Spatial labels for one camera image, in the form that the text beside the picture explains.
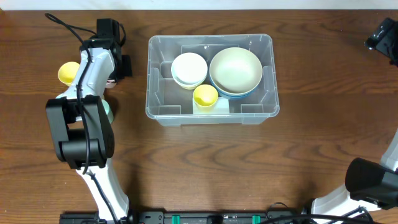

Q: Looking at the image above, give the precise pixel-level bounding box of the pink cup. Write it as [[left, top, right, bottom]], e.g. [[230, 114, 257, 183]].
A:
[[105, 80, 117, 88]]

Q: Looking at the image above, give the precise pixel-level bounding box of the green cup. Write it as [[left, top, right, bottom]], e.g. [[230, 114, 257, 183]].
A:
[[101, 100, 114, 123]]

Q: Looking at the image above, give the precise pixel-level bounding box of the small white bowl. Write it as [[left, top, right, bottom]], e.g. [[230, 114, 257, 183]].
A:
[[171, 52, 208, 85]]

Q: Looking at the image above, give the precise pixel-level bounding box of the small yellow bowl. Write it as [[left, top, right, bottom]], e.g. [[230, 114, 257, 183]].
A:
[[173, 77, 206, 90]]

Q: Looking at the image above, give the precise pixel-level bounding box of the yellow cup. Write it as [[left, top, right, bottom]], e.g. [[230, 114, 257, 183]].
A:
[[193, 84, 218, 113], [58, 62, 80, 86]]

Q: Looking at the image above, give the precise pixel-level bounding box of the large beige bowl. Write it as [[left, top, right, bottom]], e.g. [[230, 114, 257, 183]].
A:
[[209, 47, 263, 96]]

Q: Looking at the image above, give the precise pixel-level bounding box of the large dark blue bowl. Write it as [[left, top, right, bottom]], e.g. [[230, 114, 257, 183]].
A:
[[209, 77, 257, 100]]

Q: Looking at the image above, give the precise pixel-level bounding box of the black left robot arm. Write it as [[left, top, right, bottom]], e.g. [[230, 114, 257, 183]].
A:
[[45, 18, 138, 223]]

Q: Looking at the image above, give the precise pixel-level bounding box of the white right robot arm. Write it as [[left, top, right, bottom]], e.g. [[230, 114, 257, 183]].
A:
[[303, 135, 397, 223]]

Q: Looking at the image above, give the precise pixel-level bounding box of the clear plastic storage box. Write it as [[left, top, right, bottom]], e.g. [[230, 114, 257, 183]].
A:
[[146, 34, 280, 126]]

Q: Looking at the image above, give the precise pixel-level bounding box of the black left camera cable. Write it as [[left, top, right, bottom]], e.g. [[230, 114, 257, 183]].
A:
[[44, 12, 121, 224]]

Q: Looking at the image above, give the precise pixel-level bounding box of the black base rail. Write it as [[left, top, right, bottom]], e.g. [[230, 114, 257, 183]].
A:
[[58, 208, 371, 224]]

